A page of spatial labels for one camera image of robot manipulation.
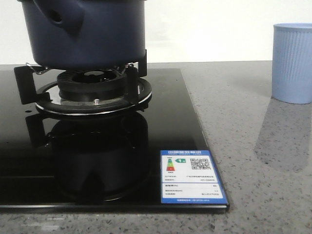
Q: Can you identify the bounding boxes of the dark blue cooking pot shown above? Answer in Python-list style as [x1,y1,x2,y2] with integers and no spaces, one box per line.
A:
[21,0,145,70]

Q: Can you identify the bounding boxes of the light blue ribbed cup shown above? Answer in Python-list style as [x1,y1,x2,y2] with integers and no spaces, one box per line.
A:
[272,23,312,104]

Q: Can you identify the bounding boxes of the black pan support grate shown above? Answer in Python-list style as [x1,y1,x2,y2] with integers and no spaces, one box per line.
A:
[14,56,152,116]

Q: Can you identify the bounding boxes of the blue energy label sticker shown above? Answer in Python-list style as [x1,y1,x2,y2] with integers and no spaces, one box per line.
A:
[160,150,228,207]

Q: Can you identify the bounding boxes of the black glass gas stove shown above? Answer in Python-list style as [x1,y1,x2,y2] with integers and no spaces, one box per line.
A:
[0,68,230,213]

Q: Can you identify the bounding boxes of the black round gas burner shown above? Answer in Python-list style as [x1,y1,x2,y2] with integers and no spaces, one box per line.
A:
[57,70,126,101]

